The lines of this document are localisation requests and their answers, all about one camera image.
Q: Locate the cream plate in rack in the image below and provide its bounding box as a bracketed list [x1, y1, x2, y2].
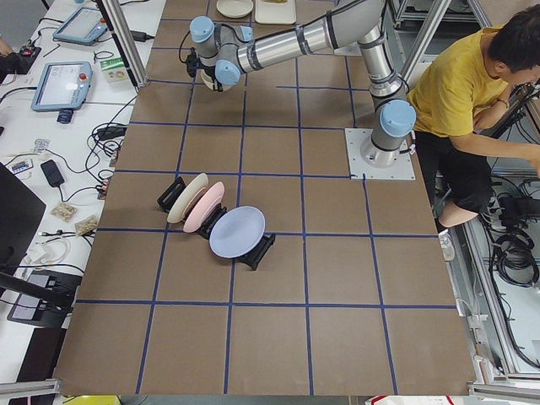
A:
[167, 173, 208, 224]

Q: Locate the cream rectangular tray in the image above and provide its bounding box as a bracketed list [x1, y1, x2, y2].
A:
[255, 0, 296, 24]

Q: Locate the cream flat round plate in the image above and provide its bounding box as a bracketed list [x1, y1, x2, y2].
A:
[216, 0, 254, 19]

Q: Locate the black cable bundle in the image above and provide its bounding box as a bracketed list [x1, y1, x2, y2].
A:
[489, 193, 540, 292]

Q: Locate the green white carton box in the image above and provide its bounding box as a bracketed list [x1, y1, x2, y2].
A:
[100, 57, 128, 84]

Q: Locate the far blue teach pendant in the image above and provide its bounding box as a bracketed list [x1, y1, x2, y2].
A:
[52, 7, 107, 46]

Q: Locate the lavender blue plate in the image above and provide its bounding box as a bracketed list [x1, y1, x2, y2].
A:
[209, 206, 266, 258]

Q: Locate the black dish rack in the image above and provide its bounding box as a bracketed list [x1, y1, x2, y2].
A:
[157, 177, 276, 270]

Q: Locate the cream ceramic bowl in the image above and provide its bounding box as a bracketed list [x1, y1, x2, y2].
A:
[200, 67, 240, 92]

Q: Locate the black monitor stand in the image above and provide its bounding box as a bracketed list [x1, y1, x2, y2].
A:
[1, 166, 82, 329]

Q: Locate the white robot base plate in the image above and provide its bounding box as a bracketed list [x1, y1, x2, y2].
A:
[344, 128, 416, 181]

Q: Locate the pink plate in rack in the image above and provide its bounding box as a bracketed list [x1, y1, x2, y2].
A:
[183, 181, 224, 233]

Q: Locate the black power adapter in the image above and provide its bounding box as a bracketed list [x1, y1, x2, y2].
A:
[96, 125, 127, 142]

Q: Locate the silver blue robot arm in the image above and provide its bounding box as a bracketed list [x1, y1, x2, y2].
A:
[184, 1, 416, 168]

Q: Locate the blue teach pendant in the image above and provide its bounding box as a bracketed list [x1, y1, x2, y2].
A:
[31, 61, 93, 111]
[52, 7, 107, 46]

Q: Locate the black phone on desk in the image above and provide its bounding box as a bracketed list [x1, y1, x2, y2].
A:
[40, 159, 65, 187]

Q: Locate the person in yellow shirt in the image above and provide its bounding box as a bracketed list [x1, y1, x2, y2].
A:
[408, 5, 539, 236]

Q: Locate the near blue teach pendant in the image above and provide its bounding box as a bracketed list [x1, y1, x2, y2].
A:
[31, 61, 93, 111]

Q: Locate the aluminium frame post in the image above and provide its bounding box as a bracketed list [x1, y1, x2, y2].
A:
[96, 0, 148, 89]

